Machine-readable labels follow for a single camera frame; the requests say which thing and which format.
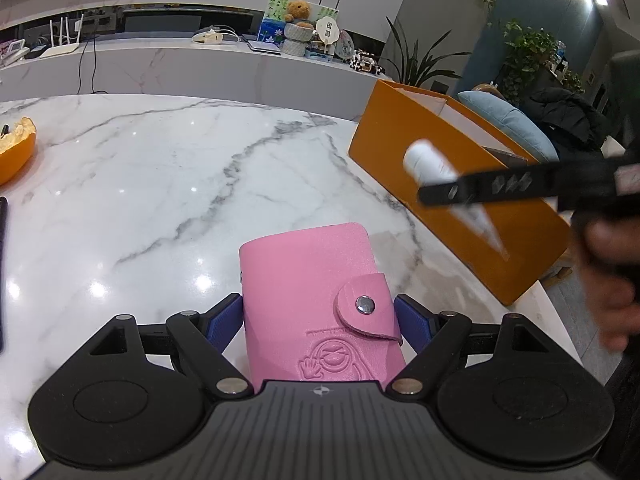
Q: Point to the white router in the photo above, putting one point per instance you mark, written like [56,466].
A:
[60,51]

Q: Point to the white tube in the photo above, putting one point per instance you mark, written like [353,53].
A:
[425,160]

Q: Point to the potted long-leaf plant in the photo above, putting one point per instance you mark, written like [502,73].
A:
[415,67]

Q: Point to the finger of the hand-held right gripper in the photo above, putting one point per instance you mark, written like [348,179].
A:
[500,185]

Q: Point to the round white hand fan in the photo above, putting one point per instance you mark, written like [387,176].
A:
[327,27]

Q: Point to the orange peel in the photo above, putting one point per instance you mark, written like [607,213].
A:
[15,160]

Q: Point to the patterned round plate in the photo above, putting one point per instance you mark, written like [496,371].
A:
[346,45]

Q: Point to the black jacket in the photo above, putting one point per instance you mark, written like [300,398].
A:
[565,115]

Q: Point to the pink wallet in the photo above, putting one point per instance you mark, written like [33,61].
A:
[300,285]

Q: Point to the white telephone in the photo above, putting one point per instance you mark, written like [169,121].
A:
[12,52]

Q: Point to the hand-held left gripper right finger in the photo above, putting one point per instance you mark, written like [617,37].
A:
[414,322]

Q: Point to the marble television cabinet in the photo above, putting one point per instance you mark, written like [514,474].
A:
[175,65]

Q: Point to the bushy green plant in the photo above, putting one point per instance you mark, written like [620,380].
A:
[527,50]

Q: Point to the grey crochet basket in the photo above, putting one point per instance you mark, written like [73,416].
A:
[299,31]
[294,49]

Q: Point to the person's dark clothing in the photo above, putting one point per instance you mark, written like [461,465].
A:
[625,410]

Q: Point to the small decorated box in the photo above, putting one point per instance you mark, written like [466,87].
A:
[320,54]

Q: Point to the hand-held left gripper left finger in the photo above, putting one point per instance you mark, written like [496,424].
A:
[226,322]

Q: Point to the white power strip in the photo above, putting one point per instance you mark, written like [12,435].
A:
[210,37]

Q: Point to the orange storage box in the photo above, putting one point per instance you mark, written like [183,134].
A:
[380,145]

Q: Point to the grey laptop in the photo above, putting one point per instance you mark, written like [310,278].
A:
[265,46]

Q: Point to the black smartphone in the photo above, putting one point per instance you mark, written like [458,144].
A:
[3,270]

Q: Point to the black and white toy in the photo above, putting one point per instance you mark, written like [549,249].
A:
[362,62]

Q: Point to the light blue cushion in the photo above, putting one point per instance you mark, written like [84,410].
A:
[510,120]

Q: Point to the wooden rocking chair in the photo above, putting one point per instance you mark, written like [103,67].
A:
[484,87]

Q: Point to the person's right hand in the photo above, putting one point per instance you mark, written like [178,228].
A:
[612,285]

